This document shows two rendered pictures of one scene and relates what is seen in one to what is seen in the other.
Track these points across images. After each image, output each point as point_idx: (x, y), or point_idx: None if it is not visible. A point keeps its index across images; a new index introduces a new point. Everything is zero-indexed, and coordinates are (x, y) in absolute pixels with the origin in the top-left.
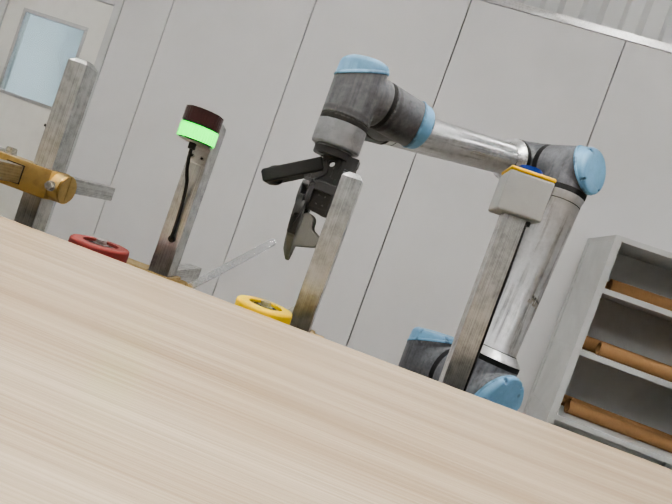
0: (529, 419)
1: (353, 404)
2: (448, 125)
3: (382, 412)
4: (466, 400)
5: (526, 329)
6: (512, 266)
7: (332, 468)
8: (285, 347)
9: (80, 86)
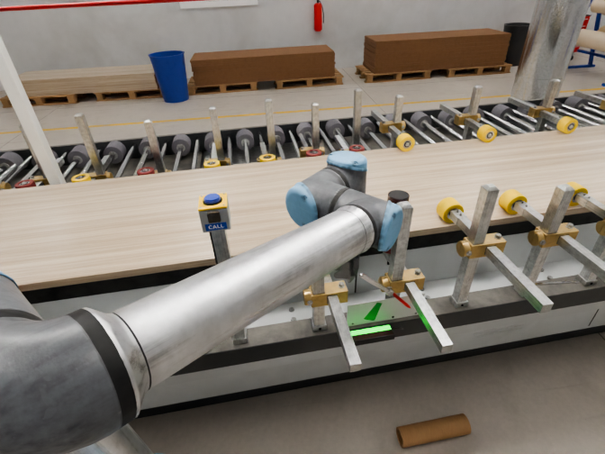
0: (213, 254)
1: (269, 215)
2: (279, 236)
3: (263, 217)
4: (238, 246)
5: None
6: (127, 423)
7: (267, 198)
8: (294, 227)
9: (478, 197)
